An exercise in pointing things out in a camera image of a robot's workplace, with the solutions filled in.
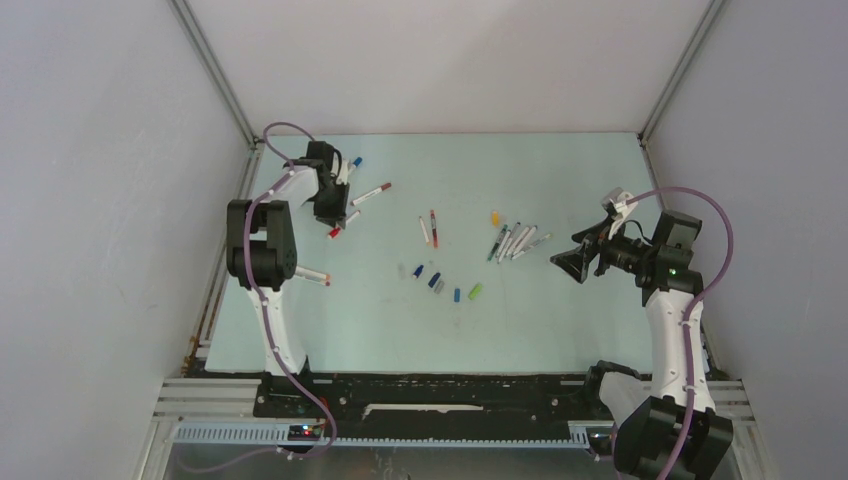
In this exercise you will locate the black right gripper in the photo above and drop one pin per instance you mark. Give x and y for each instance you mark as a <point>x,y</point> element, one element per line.
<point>576,261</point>

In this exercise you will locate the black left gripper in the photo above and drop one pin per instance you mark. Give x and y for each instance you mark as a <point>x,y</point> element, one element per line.
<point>337,214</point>

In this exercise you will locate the red cap white marker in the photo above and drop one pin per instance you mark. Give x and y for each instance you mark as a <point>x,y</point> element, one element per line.
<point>344,224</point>

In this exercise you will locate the light green cap marker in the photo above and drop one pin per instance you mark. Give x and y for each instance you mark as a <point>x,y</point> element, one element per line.
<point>523,250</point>

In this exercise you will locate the dark red cap marker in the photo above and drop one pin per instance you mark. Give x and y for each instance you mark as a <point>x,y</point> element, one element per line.
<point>370,194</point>

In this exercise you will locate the orange cap marker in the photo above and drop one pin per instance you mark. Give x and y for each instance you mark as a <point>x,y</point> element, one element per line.
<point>313,276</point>

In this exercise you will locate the white marker dark blue cap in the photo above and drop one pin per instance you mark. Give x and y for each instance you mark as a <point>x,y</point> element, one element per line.
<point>500,253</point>

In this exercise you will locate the red gel pen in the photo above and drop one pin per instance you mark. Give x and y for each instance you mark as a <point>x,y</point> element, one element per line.
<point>434,230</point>

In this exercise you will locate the dark blue pen cap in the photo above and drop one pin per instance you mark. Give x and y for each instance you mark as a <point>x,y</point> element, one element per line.
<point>434,280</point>

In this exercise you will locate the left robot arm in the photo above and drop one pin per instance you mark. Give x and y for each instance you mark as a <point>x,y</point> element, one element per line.
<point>261,251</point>

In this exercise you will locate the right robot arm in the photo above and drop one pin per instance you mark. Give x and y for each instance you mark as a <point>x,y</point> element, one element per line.
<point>673,430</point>

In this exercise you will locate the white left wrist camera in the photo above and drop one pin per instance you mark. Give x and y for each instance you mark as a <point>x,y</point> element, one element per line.
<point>341,169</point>

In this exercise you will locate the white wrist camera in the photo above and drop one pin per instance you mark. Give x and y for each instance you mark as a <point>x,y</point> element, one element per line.
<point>341,169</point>
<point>619,206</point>

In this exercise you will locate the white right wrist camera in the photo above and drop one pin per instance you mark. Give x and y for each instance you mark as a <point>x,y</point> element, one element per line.
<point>619,206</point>

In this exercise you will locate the grey cable duct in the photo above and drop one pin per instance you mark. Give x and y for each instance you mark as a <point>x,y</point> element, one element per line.
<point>284,435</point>

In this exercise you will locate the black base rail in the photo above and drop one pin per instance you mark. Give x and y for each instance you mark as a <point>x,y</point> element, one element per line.
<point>443,406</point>

